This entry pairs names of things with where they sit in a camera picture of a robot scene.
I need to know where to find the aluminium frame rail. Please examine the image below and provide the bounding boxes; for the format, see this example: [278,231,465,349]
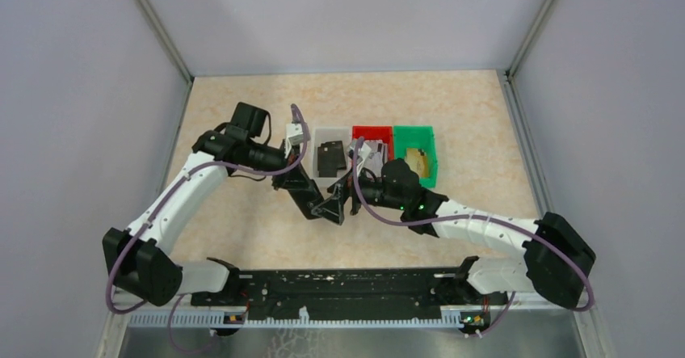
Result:
[128,269,564,334]

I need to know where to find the red plastic bin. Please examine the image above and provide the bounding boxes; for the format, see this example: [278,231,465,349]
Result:
[352,125,395,176]

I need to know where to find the gold card in green bin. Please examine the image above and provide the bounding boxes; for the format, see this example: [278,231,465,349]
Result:
[405,147,431,179]

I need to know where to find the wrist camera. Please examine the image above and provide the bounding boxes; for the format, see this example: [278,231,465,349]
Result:
[284,122,308,158]
[350,139,373,172]

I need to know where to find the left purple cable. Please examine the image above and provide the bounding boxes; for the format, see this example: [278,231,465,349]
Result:
[104,103,312,356]

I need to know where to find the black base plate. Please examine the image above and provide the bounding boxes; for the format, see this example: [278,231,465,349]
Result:
[191,267,508,321]

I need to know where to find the white plastic bin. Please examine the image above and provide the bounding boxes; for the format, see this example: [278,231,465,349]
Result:
[310,126,352,189]

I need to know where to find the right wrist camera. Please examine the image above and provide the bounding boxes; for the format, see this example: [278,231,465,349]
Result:
[350,139,373,172]

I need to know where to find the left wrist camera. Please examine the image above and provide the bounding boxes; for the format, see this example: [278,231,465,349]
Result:
[284,122,308,158]

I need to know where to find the green plastic bin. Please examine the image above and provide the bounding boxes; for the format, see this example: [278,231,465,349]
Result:
[393,125,439,188]

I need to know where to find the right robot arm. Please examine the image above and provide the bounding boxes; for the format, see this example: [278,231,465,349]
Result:
[327,159,596,312]

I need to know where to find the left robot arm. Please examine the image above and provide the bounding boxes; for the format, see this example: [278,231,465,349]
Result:
[103,103,310,314]

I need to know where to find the white cards in red bin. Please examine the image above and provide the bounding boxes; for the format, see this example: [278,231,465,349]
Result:
[364,140,389,177]

